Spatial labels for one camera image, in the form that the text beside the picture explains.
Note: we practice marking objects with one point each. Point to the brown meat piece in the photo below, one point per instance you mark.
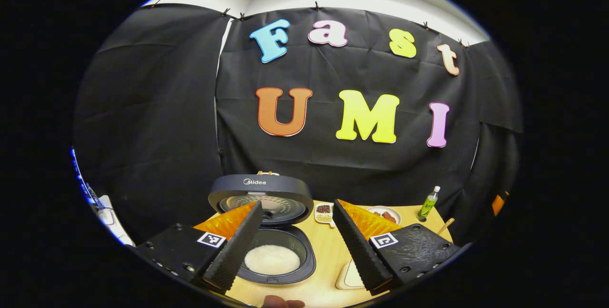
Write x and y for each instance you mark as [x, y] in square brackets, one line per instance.
[390, 217]
[379, 214]

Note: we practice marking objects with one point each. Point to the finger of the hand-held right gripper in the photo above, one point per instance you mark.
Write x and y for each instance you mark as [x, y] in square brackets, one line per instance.
[498, 204]

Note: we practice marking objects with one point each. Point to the dark grey rice cooker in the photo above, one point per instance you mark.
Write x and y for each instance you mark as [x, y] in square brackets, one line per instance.
[280, 186]

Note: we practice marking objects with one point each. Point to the green label drink bottle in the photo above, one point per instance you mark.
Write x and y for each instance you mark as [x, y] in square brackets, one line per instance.
[428, 205]

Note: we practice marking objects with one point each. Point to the white flat device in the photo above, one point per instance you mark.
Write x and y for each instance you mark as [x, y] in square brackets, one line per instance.
[107, 215]

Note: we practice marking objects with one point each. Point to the white sectioned bean dish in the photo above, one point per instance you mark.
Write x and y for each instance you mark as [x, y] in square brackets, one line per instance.
[324, 213]

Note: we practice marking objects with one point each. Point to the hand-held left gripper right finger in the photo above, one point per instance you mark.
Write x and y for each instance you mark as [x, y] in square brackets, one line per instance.
[357, 251]

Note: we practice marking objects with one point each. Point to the wooden spoon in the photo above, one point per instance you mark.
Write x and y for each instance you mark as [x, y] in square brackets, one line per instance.
[446, 225]

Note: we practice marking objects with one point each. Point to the white round plate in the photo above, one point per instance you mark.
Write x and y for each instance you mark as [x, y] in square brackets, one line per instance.
[392, 212]

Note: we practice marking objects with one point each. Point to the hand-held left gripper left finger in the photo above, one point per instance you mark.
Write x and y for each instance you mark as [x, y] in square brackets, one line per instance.
[235, 251]

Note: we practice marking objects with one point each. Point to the white rice mound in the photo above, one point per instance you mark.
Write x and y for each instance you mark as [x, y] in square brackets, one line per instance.
[272, 259]

